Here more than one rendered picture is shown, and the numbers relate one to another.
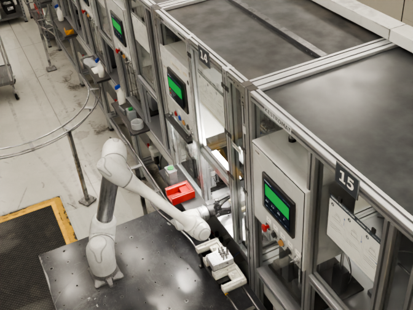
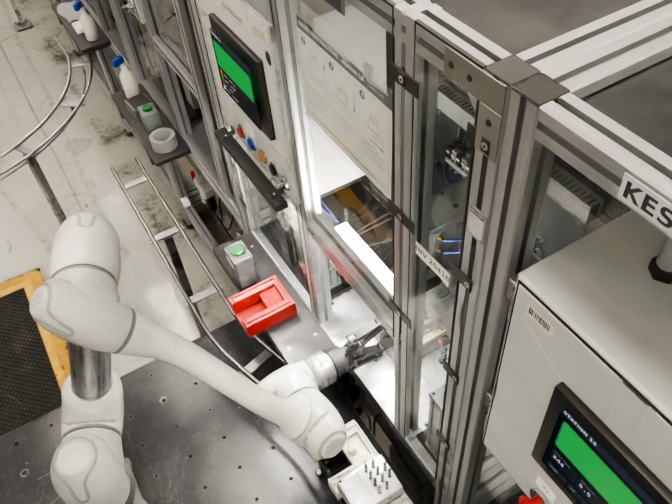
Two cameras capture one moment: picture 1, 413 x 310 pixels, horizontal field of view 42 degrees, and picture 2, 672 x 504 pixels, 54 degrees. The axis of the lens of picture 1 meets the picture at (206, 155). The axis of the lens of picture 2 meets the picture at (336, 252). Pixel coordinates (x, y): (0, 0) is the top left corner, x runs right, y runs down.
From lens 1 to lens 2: 1.63 m
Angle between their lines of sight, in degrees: 11
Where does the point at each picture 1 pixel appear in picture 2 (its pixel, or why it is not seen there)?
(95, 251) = (70, 481)
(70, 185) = not seen: hidden behind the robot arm
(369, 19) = not seen: outside the picture
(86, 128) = (87, 133)
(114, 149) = (78, 251)
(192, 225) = (300, 426)
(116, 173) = (86, 325)
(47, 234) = (17, 349)
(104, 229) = (92, 413)
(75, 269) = (41, 491)
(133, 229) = (168, 378)
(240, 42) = not seen: outside the picture
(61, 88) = (41, 61)
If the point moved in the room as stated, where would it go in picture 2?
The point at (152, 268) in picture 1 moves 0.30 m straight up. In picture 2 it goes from (212, 482) to (187, 431)
